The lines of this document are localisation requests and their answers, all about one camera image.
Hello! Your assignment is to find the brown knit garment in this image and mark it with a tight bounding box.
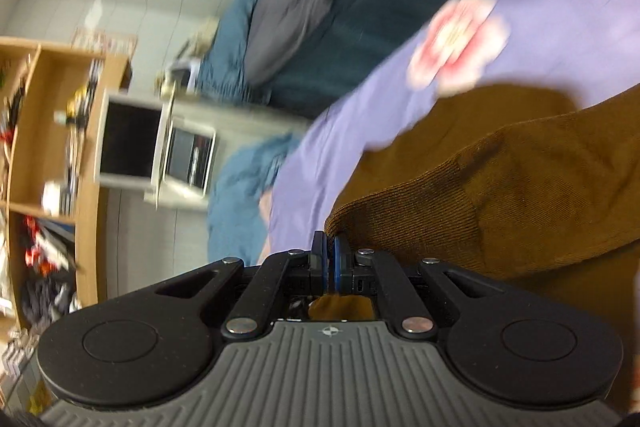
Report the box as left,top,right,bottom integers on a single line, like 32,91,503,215
307,83,640,323

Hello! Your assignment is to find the blue quilt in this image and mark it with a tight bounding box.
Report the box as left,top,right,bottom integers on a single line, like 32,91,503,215
192,0,303,265

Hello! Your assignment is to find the beige cardboard box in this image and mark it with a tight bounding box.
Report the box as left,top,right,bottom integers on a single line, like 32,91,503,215
175,19,221,58

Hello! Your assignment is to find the white clothes iron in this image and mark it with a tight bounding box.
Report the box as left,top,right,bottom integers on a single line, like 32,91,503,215
162,61,202,96

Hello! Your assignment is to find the wooden bookshelf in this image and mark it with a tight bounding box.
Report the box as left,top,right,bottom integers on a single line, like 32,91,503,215
0,36,132,343

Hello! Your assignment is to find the white paper sheet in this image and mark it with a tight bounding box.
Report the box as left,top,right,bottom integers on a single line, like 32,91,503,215
82,0,104,30

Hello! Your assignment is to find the row of books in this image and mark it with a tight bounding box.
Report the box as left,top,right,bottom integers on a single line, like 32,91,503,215
62,57,103,215

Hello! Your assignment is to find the dark teal duvet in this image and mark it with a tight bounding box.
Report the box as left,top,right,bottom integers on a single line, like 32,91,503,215
265,0,581,118

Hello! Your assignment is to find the wall poster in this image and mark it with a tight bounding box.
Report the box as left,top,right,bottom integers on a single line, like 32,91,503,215
70,27,138,55

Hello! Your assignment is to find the white appliance with control panel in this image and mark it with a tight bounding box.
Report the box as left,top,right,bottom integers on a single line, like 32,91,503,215
145,97,311,210

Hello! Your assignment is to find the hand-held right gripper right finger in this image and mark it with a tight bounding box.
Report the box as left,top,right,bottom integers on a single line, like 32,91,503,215
334,234,505,339

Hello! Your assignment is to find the white microwave oven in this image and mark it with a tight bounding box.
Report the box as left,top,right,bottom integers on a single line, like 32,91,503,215
94,94,173,190

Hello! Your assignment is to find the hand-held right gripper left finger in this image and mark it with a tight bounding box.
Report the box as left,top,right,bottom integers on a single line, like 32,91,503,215
155,231,332,341

